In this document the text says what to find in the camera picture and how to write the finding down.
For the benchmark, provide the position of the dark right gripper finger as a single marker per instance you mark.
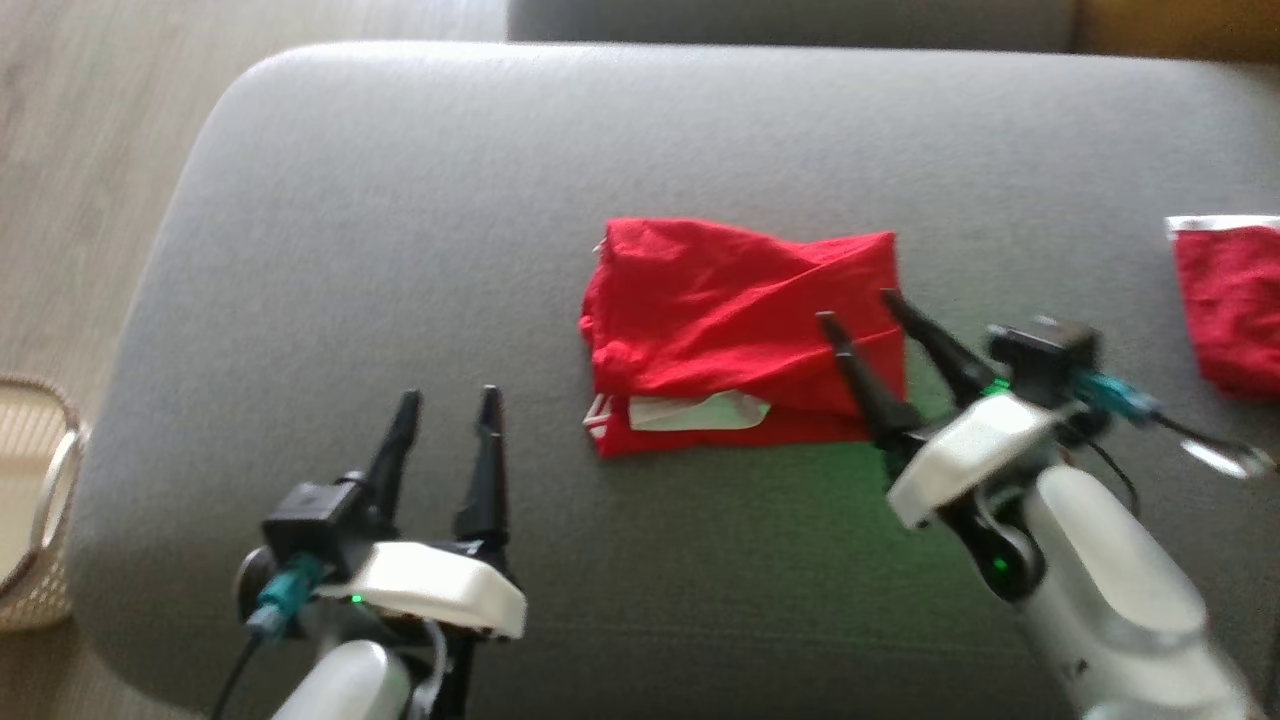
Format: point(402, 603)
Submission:
point(950, 360)
point(868, 385)

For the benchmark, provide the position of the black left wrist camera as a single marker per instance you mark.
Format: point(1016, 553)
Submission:
point(310, 520)

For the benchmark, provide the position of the grey sofa seat cushion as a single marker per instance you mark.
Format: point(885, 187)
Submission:
point(400, 250)

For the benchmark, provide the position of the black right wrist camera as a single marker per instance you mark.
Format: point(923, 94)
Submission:
point(1045, 355)

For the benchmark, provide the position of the mustard yellow cushion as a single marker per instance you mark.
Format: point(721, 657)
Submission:
point(1180, 25)

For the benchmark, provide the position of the grey sofa backrest cushion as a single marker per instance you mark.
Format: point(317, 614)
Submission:
point(780, 20)

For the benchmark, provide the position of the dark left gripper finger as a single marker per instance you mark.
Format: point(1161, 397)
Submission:
point(392, 460)
point(488, 480)

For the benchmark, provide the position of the wicker laundry basket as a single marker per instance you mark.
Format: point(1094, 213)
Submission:
point(30, 500)

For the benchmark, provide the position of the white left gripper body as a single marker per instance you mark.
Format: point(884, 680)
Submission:
point(430, 585)

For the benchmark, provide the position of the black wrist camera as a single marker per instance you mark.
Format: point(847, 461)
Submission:
point(1045, 355)
point(310, 520)

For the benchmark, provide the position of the red shorts with white waistband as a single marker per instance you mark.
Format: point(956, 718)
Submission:
point(1235, 310)

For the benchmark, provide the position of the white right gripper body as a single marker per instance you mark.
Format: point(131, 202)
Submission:
point(970, 450)

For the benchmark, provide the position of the red shirt with white sleeves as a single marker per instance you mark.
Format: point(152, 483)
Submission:
point(720, 320)

